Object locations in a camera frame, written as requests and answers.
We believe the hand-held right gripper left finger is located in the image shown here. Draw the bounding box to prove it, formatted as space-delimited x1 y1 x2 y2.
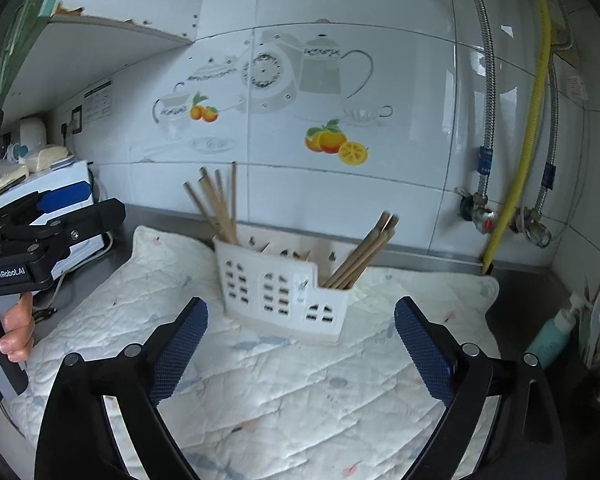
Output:
34 296 210 480

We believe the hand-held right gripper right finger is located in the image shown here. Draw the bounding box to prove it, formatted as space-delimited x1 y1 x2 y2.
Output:
394 296 567 480

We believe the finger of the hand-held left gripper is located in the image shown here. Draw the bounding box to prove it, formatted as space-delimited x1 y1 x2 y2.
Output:
0 198 127 282
0 182 95 226

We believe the white chopstick holder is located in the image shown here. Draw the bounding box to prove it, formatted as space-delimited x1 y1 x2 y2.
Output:
212 234 353 348

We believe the wooden chopstick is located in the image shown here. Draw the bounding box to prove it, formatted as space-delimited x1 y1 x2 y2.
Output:
322 211 390 288
344 235 392 291
199 166 236 243
182 181 231 243
230 161 239 241
337 226 396 291

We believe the pile of wooden chopsticks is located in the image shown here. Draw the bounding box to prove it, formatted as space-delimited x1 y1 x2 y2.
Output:
330 214 400 290

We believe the person's left hand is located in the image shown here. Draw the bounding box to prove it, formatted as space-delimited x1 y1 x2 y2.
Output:
0 292 35 362

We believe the white appliance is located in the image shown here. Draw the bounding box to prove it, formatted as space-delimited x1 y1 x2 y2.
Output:
0 159 112 281

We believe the cream foam block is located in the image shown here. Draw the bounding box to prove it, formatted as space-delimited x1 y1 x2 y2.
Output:
25 144 73 173
0 165 31 191

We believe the white rounded object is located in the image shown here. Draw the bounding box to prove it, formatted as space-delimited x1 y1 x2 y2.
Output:
19 116 48 148

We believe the printed quilted mat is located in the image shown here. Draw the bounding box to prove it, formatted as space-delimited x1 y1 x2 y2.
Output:
2 225 501 480

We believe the teal pump bottle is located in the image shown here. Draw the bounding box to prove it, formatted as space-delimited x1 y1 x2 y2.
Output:
525 290 588 368

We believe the metal valve with red knob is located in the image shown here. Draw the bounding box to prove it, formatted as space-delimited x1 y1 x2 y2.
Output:
454 187 501 235

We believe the wall socket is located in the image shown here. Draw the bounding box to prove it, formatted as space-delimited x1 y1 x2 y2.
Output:
60 104 84 136

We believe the printed wall sticker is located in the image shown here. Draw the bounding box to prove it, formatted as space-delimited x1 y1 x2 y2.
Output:
82 79 115 123

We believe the yellow gas hose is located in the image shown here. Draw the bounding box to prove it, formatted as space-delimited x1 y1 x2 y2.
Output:
480 0 553 276

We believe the braided metal hose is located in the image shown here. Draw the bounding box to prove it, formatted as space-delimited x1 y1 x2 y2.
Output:
447 0 498 198
530 0 573 213

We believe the white wall label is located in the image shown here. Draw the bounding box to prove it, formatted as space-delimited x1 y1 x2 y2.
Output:
562 74 588 102

